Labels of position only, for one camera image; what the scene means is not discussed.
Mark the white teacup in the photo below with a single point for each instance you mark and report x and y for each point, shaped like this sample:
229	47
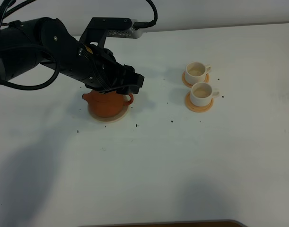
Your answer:
202	93
195	72

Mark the far orange cup coaster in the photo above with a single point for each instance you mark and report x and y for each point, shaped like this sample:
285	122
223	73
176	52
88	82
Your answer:
207	78

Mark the near orange cup coaster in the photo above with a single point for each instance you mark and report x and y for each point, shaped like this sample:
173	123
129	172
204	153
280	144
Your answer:
194	108

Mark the round beige teapot coaster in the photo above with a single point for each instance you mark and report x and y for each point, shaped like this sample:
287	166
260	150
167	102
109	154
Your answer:
112	119

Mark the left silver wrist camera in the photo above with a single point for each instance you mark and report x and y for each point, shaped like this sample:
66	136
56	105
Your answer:
131	32

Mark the brown clay teapot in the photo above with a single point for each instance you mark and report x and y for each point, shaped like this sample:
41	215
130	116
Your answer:
108	105

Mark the orange cup coaster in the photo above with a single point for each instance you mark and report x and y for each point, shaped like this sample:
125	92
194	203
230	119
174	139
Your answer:
194	108
207	78

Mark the near white teacup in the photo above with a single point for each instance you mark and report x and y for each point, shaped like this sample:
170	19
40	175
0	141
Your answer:
202	93

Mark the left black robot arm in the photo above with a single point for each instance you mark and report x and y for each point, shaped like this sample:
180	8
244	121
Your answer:
46	41

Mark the far white teacup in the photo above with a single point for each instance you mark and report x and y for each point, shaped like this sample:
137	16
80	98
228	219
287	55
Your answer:
195	72

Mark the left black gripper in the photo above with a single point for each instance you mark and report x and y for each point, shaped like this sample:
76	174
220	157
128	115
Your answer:
107	75

